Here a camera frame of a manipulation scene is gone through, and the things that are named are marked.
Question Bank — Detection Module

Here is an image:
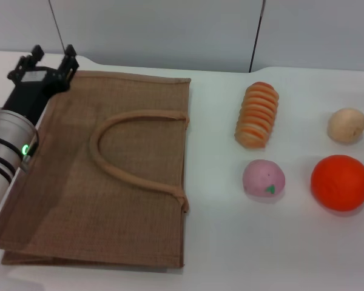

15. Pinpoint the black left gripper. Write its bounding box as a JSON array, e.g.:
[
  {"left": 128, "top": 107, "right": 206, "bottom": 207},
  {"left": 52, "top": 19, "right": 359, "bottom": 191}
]
[{"left": 2, "top": 44, "right": 81, "bottom": 125}]

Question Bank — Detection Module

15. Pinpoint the brown burlap handbag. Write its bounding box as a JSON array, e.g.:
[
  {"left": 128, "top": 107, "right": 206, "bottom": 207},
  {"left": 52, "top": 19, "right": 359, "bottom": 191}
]
[{"left": 0, "top": 70, "right": 192, "bottom": 269}]

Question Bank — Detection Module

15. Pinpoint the ridged orange bread loaf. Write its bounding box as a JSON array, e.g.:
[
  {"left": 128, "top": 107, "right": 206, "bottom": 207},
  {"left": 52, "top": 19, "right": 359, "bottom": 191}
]
[{"left": 234, "top": 81, "right": 280, "bottom": 150}]

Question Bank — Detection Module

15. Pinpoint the pink peach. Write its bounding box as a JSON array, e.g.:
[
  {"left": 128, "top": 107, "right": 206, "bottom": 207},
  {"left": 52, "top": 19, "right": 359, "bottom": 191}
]
[{"left": 241, "top": 159, "right": 286, "bottom": 201}]

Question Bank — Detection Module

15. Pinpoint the beige potato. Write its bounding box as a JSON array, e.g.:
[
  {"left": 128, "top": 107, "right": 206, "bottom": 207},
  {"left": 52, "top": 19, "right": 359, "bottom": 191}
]
[{"left": 326, "top": 107, "right": 364, "bottom": 142}]

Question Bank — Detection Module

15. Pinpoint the orange fruit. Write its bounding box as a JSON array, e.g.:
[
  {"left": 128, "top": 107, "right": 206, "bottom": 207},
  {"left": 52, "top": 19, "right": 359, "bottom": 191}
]
[{"left": 310, "top": 154, "right": 364, "bottom": 212}]

